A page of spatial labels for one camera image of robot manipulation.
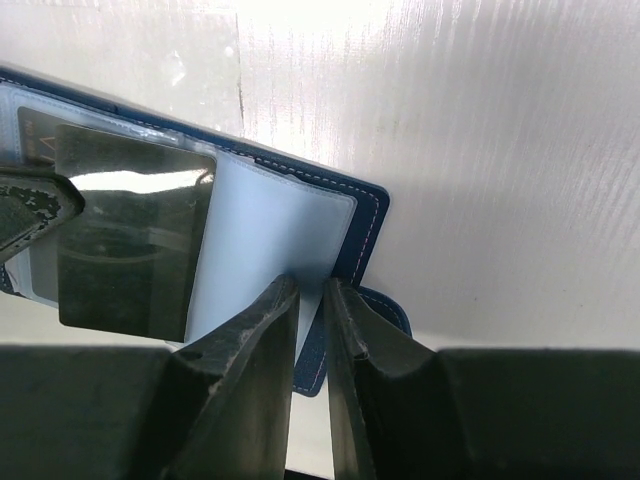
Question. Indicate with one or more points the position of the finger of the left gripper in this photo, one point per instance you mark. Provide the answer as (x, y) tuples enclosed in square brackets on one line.
[(34, 202)]

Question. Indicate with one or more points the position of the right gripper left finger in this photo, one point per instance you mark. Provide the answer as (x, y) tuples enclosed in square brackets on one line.
[(226, 398)]

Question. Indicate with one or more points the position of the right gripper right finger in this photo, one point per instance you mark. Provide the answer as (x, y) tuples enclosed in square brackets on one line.
[(389, 396)]

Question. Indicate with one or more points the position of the blue card holder wallet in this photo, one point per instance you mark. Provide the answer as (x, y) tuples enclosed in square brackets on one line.
[(269, 214)]

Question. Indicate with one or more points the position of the black VIP credit card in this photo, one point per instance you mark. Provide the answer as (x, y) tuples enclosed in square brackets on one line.
[(33, 131)]

